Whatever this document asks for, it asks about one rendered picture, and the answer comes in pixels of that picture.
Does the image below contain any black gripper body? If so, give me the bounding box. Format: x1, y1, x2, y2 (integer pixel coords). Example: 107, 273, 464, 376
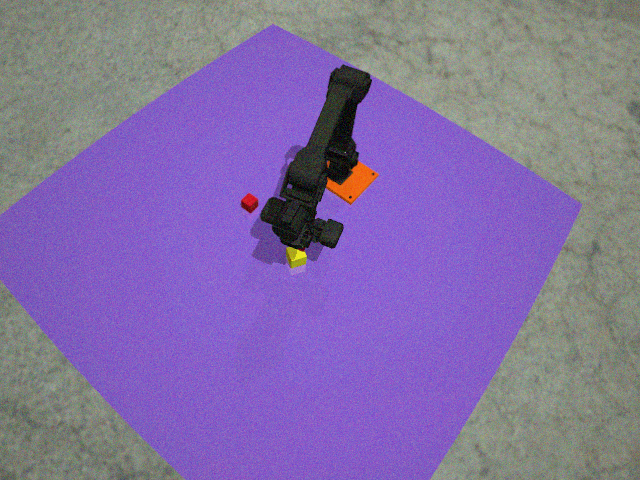
260, 197, 344, 249

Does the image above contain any yellow cube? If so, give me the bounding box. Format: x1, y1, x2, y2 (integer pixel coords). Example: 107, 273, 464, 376
286, 247, 307, 269

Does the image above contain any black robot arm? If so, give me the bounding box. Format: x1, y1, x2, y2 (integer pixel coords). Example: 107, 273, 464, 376
272, 64, 372, 249

